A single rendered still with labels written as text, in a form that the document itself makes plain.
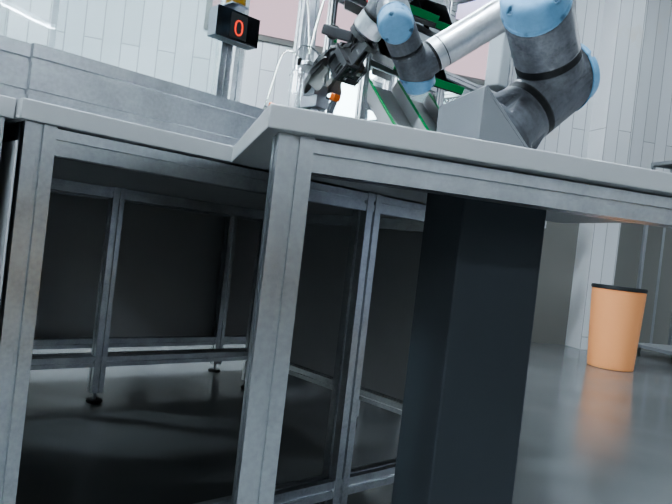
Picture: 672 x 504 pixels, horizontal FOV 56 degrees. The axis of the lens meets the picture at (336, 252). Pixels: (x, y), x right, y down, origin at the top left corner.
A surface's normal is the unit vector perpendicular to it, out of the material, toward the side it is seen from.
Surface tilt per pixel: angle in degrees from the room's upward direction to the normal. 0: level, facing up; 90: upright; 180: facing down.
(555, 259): 90
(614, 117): 90
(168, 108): 90
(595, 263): 90
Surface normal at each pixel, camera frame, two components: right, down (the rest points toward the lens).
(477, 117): -0.96, -0.11
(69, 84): 0.68, 0.08
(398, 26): 0.00, 0.69
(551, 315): 0.26, 0.04
